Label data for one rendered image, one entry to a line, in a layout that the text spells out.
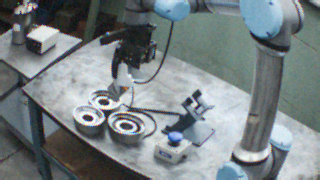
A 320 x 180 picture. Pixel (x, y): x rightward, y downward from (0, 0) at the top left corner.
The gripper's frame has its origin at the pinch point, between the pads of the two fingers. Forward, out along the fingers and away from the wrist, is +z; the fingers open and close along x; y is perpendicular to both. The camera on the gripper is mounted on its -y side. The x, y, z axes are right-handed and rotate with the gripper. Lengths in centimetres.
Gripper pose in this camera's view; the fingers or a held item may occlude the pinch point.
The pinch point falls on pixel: (120, 85)
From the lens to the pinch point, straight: 142.4
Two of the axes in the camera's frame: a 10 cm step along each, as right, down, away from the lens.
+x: 5.2, -3.9, 7.6
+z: -1.2, 8.5, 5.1
